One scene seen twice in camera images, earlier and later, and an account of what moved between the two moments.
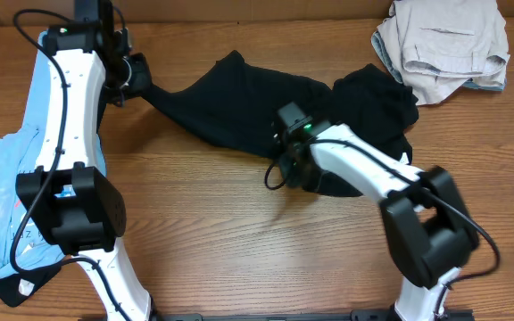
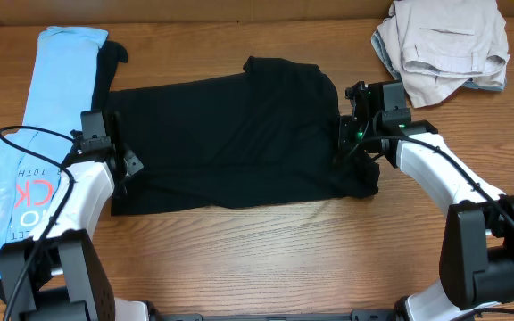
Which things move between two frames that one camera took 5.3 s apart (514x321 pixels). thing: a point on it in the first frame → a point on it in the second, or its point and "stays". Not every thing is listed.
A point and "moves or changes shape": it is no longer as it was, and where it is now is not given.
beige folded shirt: x=440 y=45 stays
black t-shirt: x=233 y=101 moves or changes shape
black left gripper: x=140 y=78 → x=120 y=162
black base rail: x=391 y=315 stays
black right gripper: x=290 y=168 → x=346 y=136
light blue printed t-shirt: x=10 y=241 stays
